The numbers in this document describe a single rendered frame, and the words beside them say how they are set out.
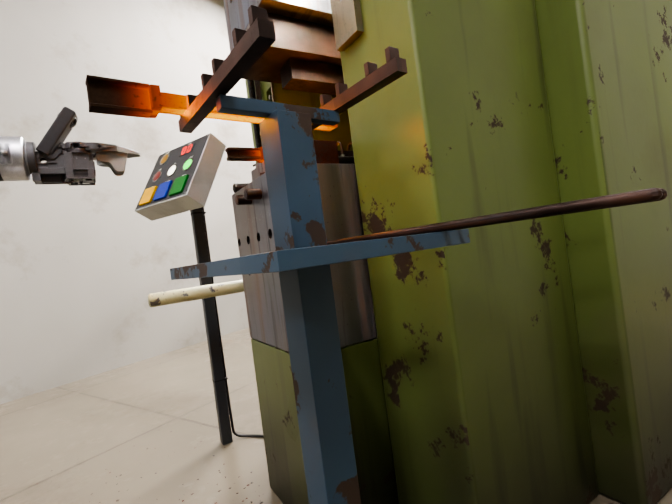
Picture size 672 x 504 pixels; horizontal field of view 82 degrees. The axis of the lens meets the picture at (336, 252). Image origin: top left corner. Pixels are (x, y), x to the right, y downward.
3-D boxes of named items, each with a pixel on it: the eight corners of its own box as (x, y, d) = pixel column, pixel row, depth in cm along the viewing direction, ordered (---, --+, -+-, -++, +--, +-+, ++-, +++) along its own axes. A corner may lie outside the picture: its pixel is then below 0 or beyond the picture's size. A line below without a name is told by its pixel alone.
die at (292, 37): (261, 44, 103) (256, 9, 103) (238, 78, 120) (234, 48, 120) (385, 66, 124) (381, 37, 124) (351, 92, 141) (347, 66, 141)
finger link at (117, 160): (142, 174, 93) (97, 174, 88) (139, 149, 93) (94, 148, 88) (143, 170, 90) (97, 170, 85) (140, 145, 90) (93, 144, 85)
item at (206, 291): (150, 309, 123) (148, 292, 123) (148, 308, 127) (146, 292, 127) (278, 287, 145) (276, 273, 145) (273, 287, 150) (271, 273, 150)
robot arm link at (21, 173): (3, 143, 83) (-9, 128, 75) (31, 144, 86) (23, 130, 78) (8, 185, 83) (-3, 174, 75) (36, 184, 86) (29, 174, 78)
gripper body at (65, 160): (99, 185, 91) (35, 186, 85) (94, 149, 91) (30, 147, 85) (98, 177, 85) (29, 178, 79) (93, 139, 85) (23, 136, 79)
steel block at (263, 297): (303, 358, 87) (278, 162, 87) (249, 337, 120) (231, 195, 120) (470, 311, 116) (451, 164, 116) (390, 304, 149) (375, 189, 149)
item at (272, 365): (330, 564, 87) (304, 359, 87) (269, 487, 120) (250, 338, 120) (490, 466, 116) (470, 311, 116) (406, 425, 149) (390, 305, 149)
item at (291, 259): (279, 272, 36) (276, 250, 36) (171, 279, 68) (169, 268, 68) (470, 242, 54) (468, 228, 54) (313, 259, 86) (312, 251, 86)
